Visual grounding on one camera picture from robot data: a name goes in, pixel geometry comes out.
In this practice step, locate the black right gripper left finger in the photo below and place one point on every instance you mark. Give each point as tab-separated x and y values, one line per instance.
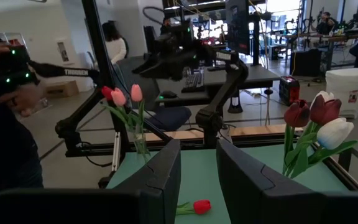
160	186

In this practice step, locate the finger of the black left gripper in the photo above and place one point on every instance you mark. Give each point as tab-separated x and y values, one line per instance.
169	75
166	65

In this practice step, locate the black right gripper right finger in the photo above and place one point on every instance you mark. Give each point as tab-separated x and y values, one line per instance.
244	193

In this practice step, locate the bright red artificial tulip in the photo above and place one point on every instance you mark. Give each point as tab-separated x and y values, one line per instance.
202	207
107	92

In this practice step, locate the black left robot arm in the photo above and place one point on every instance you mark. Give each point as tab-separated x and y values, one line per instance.
211	119

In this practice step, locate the clear glass vase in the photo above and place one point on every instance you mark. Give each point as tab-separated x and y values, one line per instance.
141	146

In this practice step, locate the black computer mouse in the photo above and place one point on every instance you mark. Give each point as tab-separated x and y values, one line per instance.
168	94

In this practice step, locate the black keyboard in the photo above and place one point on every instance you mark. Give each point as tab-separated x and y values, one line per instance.
194	81

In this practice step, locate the blue and grey office chair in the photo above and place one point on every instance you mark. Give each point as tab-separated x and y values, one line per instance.
169	117

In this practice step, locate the person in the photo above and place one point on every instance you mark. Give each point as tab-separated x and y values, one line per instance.
5	149
325	23
115	46

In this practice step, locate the wooden board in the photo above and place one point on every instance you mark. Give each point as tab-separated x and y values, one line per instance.
253	130

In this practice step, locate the black monitor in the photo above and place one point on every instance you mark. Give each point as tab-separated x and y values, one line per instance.
238	25

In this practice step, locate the black desk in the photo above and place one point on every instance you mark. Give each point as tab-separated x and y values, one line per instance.
253	74

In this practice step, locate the cardboard box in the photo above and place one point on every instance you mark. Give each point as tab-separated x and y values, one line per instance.
61	89

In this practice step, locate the red and black box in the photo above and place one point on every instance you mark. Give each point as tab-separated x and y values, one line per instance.
289	91

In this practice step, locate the white plastic bin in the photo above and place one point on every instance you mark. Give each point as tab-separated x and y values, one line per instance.
348	90

